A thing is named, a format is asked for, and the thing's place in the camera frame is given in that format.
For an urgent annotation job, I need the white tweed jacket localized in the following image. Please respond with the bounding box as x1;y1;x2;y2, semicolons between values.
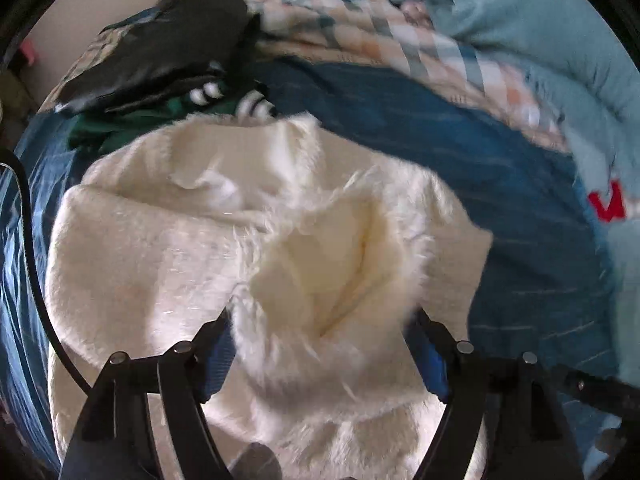
44;114;492;479

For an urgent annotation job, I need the red cloth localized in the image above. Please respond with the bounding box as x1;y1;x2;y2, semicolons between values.
588;179;626;223

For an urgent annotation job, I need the green striped folded garment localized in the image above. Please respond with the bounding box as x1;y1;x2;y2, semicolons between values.
67;79;279;156

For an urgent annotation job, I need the light blue duvet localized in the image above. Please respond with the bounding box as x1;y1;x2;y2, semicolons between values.
390;0;639;384

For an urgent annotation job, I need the black folded garment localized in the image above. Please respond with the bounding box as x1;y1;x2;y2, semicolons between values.
55;0;259;115

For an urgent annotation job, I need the plaid checkered blanket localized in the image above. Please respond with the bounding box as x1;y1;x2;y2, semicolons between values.
43;0;566;152

